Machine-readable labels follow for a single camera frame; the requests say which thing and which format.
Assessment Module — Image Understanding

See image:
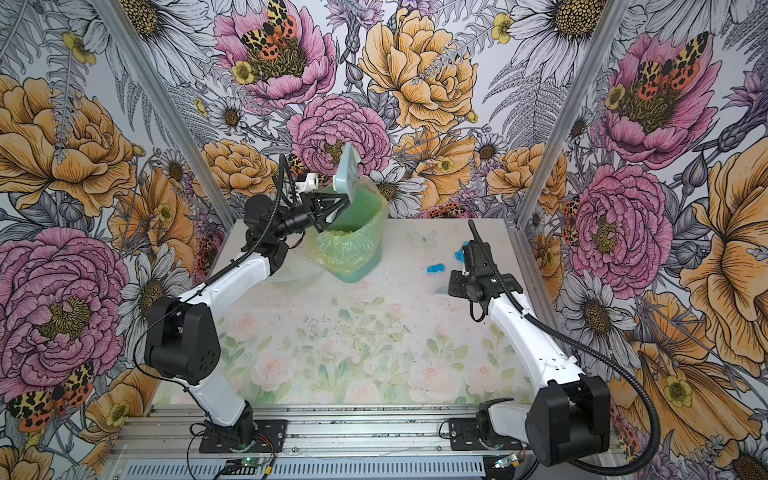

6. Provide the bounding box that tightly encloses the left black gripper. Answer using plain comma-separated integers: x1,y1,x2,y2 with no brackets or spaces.
273,189,351,236

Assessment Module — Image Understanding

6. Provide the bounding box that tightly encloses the grey-blue dustpan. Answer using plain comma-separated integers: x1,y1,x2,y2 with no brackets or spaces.
332,143,361,200

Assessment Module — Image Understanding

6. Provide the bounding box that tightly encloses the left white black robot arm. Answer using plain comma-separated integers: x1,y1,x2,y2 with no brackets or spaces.
144,191,353,452

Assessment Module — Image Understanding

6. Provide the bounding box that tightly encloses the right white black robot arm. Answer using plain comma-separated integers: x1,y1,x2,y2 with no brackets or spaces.
448,240,610,466

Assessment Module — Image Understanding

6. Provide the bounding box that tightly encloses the dark blue paper scrap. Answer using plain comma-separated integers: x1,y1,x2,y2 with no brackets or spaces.
454,241,468,263

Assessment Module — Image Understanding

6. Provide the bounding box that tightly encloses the yellow plastic bin liner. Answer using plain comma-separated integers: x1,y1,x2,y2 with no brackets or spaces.
305,177,389,277

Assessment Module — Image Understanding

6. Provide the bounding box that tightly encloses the small blue paper scrap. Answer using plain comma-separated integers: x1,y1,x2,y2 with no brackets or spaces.
426,263,445,273

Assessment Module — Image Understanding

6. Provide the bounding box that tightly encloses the green trash bin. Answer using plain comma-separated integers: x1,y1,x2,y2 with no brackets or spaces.
308,181,389,284

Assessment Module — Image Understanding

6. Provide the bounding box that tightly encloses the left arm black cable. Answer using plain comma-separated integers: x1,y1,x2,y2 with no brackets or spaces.
131,153,301,391

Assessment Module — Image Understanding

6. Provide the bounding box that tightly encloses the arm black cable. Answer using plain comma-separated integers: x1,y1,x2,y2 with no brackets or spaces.
131,153,301,391
467,219,662,477

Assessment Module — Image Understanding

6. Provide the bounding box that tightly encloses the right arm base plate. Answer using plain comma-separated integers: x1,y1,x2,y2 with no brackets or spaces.
438,418,523,452

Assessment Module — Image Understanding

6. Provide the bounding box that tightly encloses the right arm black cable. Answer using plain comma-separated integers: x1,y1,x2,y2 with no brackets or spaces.
467,219,662,477

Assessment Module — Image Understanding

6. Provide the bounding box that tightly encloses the aluminium front rail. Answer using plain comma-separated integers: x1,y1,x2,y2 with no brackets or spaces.
110,404,619,463

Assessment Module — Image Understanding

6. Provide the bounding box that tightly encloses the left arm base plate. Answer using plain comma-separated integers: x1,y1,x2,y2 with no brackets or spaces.
199,419,288,454

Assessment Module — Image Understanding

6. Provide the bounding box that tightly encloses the left aluminium corner post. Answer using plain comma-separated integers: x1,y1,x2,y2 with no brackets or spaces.
94,1,237,230

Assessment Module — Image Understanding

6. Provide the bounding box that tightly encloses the aluminium corner post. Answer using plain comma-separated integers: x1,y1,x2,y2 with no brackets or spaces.
514,0,630,230
94,1,237,230

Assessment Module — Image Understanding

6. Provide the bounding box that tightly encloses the right aluminium corner post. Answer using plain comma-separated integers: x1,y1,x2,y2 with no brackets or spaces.
514,0,630,230

